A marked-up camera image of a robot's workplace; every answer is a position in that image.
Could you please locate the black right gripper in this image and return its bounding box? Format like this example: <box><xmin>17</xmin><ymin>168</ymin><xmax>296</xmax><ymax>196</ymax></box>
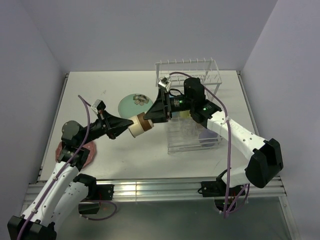
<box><xmin>142</xmin><ymin>88</ymin><xmax>193</xmax><ymax>125</ymax></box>

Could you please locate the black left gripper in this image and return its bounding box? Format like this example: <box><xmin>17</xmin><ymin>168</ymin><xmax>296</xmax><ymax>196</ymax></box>
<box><xmin>79</xmin><ymin>110</ymin><xmax>134</xmax><ymax>146</ymax></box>

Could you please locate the metal tin cup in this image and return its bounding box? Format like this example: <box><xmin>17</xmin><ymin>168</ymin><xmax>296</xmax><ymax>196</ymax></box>
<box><xmin>128</xmin><ymin>112</ymin><xmax>154</xmax><ymax>138</ymax></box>

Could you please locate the green floral plate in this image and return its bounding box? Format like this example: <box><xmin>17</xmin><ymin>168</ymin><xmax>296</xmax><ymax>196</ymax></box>
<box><xmin>118</xmin><ymin>93</ymin><xmax>153</xmax><ymax>119</ymax></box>

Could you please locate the yellow-green faceted mug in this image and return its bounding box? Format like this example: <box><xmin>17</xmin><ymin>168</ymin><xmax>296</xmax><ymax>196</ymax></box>
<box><xmin>178</xmin><ymin>110</ymin><xmax>191</xmax><ymax>119</ymax></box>

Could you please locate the pink speckled plate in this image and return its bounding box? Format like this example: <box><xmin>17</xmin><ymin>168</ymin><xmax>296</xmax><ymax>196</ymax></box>
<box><xmin>54</xmin><ymin>140</ymin><xmax>98</xmax><ymax>169</ymax></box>

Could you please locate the purple plastic cup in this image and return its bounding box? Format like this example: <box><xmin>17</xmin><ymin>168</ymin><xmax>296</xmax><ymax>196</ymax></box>
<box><xmin>198</xmin><ymin>128</ymin><xmax>218</xmax><ymax>147</ymax></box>

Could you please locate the clear glass tumbler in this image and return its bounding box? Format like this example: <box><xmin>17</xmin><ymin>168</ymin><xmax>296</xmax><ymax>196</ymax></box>
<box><xmin>180</xmin><ymin>118</ymin><xmax>197</xmax><ymax>138</ymax></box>

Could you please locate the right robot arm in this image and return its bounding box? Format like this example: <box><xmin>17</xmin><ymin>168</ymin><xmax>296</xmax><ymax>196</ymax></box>
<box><xmin>144</xmin><ymin>77</ymin><xmax>284</xmax><ymax>197</ymax></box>

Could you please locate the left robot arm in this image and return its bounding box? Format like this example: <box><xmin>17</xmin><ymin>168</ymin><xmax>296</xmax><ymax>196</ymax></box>
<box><xmin>7</xmin><ymin>110</ymin><xmax>134</xmax><ymax>240</ymax></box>

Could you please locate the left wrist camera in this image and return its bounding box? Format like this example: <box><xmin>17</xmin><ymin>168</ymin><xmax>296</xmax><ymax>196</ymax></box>
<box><xmin>90</xmin><ymin>99</ymin><xmax>106</xmax><ymax>115</ymax></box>

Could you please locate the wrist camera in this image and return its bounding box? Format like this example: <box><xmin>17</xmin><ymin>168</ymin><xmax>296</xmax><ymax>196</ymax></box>
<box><xmin>157</xmin><ymin>75</ymin><xmax>172</xmax><ymax>93</ymax></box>
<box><xmin>90</xmin><ymin>99</ymin><xmax>106</xmax><ymax>115</ymax></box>

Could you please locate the white wire dish rack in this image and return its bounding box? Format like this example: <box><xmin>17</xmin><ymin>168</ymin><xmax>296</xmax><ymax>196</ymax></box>
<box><xmin>155</xmin><ymin>58</ymin><xmax>222</xmax><ymax>154</ymax></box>

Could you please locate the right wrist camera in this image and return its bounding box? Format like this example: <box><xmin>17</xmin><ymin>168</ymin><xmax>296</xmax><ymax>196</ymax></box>
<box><xmin>157</xmin><ymin>75</ymin><xmax>172</xmax><ymax>93</ymax></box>

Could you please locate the aluminium table edge rail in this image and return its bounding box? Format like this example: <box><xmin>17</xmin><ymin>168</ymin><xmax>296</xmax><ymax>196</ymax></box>
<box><xmin>23</xmin><ymin>176</ymin><xmax>287</xmax><ymax>206</ymax></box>

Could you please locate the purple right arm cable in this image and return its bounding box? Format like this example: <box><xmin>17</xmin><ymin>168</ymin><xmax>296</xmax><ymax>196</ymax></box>
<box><xmin>169</xmin><ymin>71</ymin><xmax>251</xmax><ymax>219</ymax></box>

